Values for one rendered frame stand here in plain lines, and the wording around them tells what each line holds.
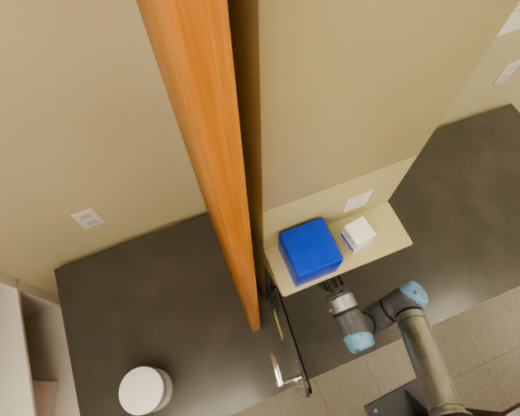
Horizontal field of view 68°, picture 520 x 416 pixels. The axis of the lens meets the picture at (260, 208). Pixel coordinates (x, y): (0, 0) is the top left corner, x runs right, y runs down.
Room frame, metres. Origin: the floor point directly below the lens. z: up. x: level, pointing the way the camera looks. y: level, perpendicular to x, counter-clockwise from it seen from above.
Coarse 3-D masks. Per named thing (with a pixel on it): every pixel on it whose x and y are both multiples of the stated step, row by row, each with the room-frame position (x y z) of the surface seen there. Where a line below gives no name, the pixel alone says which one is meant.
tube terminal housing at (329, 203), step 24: (384, 168) 0.36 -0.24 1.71; (408, 168) 0.39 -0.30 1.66; (336, 192) 0.33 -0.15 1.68; (360, 192) 0.35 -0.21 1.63; (384, 192) 0.38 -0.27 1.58; (264, 216) 0.28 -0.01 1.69; (288, 216) 0.30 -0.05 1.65; (312, 216) 0.32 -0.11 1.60; (336, 216) 0.34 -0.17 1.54; (264, 240) 0.28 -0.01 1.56; (264, 264) 0.28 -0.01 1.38; (264, 288) 0.28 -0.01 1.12
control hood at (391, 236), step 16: (384, 208) 0.37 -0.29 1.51; (336, 224) 0.33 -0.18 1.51; (384, 224) 0.33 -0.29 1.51; (400, 224) 0.33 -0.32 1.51; (336, 240) 0.29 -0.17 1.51; (384, 240) 0.29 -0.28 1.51; (400, 240) 0.29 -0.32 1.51; (272, 256) 0.26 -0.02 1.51; (352, 256) 0.25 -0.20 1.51; (368, 256) 0.25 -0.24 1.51; (272, 272) 0.23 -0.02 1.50; (288, 272) 0.22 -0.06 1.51; (336, 272) 0.22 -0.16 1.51; (288, 288) 0.19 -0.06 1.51; (304, 288) 0.19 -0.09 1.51
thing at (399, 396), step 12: (408, 384) -0.02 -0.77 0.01; (384, 396) -0.08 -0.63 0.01; (396, 396) -0.08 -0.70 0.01; (408, 396) -0.08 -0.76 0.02; (420, 396) -0.08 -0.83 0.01; (372, 408) -0.13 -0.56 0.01; (384, 408) -0.13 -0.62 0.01; (396, 408) -0.14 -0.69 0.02; (408, 408) -0.14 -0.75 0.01; (420, 408) -0.13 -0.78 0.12
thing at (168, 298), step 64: (448, 128) 0.99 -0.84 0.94; (512, 128) 0.98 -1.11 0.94; (448, 192) 0.68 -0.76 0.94; (512, 192) 0.67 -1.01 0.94; (128, 256) 0.46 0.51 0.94; (192, 256) 0.45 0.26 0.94; (384, 256) 0.42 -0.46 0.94; (448, 256) 0.41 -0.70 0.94; (512, 256) 0.41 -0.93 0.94; (64, 320) 0.23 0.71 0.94; (128, 320) 0.22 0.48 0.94; (192, 320) 0.21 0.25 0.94; (320, 320) 0.20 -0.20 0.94; (192, 384) 0.01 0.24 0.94; (256, 384) 0.00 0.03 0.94
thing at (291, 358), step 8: (272, 280) 0.24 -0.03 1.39; (272, 288) 0.22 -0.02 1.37; (272, 296) 0.22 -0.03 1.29; (272, 304) 0.21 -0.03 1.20; (280, 304) 0.18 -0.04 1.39; (272, 312) 0.21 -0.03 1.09; (280, 312) 0.16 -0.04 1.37; (280, 320) 0.15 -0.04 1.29; (280, 328) 0.14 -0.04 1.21; (288, 328) 0.12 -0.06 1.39; (280, 336) 0.13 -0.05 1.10; (288, 336) 0.10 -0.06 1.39; (288, 344) 0.09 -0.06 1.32; (288, 352) 0.08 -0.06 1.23; (296, 352) 0.06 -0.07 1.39; (288, 360) 0.06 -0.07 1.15; (296, 360) 0.05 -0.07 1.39; (288, 368) 0.04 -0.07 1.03; (296, 368) 0.03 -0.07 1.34; (296, 376) 0.02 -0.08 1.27; (304, 376) 0.01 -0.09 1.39; (296, 384) 0.00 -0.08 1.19; (304, 384) 0.00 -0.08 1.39; (296, 392) -0.02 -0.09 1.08; (304, 392) -0.02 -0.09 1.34
